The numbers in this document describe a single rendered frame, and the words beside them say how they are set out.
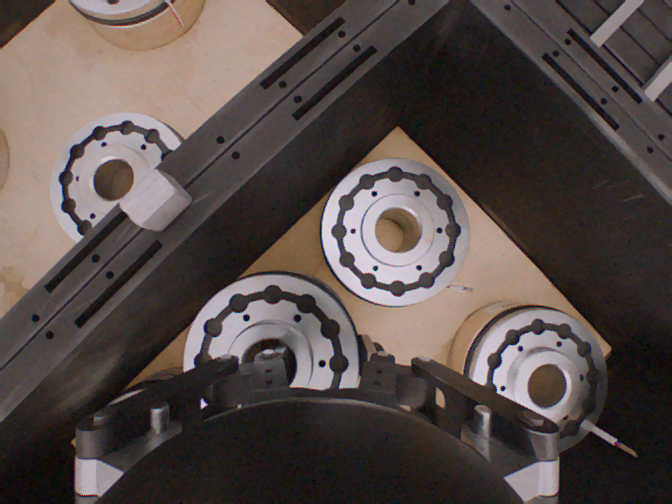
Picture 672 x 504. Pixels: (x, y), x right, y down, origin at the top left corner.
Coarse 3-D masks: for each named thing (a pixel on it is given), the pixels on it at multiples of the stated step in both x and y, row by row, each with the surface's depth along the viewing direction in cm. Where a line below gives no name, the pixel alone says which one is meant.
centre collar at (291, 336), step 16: (272, 320) 14; (240, 336) 13; (256, 336) 13; (272, 336) 13; (288, 336) 13; (304, 336) 14; (240, 352) 13; (304, 352) 13; (304, 368) 13; (288, 384) 13; (304, 384) 13
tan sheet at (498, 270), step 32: (416, 160) 20; (384, 224) 19; (480, 224) 19; (288, 256) 19; (320, 256) 19; (480, 256) 19; (512, 256) 19; (448, 288) 19; (480, 288) 19; (512, 288) 19; (544, 288) 19; (384, 320) 19; (416, 320) 19; (448, 320) 19; (416, 352) 19; (448, 352) 19
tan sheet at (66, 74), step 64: (64, 0) 20; (256, 0) 20; (0, 64) 19; (64, 64) 19; (128, 64) 20; (192, 64) 20; (256, 64) 20; (0, 128) 19; (64, 128) 19; (192, 128) 19; (0, 192) 19; (0, 256) 18
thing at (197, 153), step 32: (352, 0) 10; (384, 0) 10; (320, 32) 10; (352, 32) 10; (288, 64) 10; (320, 64) 10; (256, 96) 9; (224, 128) 9; (192, 160) 9; (96, 224) 9; (128, 224) 9; (64, 256) 9; (96, 256) 9; (32, 288) 9; (64, 288) 9; (0, 320) 9; (32, 320) 9; (0, 352) 9
